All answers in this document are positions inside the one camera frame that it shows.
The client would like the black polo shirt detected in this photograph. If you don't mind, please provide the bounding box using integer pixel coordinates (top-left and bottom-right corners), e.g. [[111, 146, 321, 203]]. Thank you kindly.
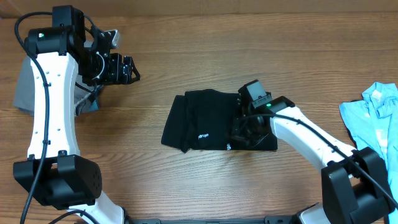
[[161, 89, 278, 153]]

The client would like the grey folded shirt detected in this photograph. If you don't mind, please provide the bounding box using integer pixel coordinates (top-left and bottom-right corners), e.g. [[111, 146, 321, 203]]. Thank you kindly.
[[13, 56, 95, 116]]

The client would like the light blue shirt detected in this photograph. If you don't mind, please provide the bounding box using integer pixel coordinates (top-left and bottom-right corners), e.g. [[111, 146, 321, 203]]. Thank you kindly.
[[338, 82, 398, 224]]

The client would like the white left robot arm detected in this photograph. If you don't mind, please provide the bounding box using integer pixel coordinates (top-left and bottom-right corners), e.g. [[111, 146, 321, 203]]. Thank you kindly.
[[13, 5, 141, 223]]

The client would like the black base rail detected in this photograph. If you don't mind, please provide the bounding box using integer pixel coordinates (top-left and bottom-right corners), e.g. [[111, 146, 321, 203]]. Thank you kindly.
[[125, 215, 302, 224]]

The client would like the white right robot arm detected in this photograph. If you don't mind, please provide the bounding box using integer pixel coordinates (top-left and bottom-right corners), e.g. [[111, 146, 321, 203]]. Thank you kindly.
[[231, 80, 397, 223]]

